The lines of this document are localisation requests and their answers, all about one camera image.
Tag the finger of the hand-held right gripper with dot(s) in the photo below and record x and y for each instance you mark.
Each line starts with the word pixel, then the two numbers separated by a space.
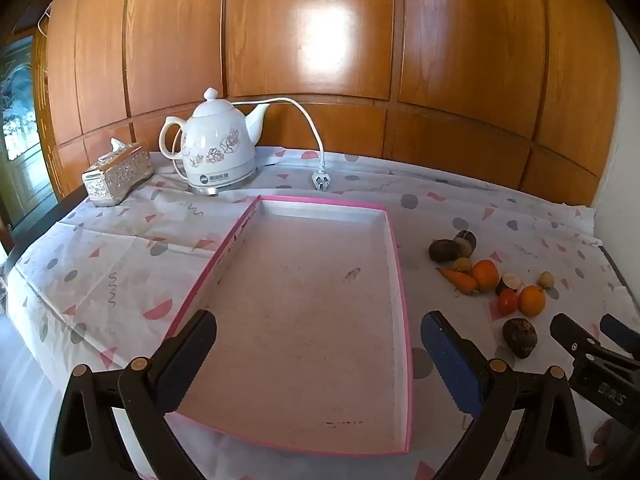
pixel 570 332
pixel 620 329

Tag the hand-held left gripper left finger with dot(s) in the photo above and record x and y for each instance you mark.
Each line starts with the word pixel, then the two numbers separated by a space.
pixel 196 334

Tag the small tan potato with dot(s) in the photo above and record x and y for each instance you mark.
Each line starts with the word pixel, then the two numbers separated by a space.
pixel 546 280

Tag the orange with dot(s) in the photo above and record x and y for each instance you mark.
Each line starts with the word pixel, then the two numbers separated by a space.
pixel 531 301
pixel 486 275

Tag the white tissue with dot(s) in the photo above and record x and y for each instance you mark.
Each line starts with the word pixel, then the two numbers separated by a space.
pixel 117 145

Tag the small orange carrot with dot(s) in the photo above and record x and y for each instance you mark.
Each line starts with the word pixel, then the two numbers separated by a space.
pixel 460 281

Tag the pink shallow cardboard tray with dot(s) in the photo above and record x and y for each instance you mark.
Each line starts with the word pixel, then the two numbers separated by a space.
pixel 300 310

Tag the person's right hand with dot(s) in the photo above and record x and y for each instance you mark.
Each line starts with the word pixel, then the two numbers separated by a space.
pixel 604 442

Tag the silver embossed tissue box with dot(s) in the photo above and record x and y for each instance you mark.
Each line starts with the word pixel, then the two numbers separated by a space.
pixel 115 180

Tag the dark brown water chestnut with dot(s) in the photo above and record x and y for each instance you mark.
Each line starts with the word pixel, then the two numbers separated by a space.
pixel 444 251
pixel 520 337

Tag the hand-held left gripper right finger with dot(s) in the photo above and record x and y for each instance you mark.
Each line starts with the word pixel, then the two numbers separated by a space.
pixel 450 355

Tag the white floral ceramic kettle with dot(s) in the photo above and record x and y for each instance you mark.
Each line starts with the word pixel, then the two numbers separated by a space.
pixel 215 135

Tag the silver kettle base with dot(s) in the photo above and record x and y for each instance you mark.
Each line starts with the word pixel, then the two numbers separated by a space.
pixel 220 188

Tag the small red tomato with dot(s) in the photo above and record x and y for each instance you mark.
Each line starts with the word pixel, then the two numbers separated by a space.
pixel 507 301

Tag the wooden framed glass door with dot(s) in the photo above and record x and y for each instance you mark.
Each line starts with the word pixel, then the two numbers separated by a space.
pixel 20 135

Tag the dark-skinned cut vegetable piece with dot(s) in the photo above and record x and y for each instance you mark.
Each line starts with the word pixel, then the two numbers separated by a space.
pixel 510 282
pixel 468 242

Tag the patterned white tablecloth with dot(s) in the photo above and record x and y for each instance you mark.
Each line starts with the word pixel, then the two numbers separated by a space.
pixel 125 260

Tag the small tan longan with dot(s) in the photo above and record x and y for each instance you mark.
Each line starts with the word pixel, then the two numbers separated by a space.
pixel 461 265

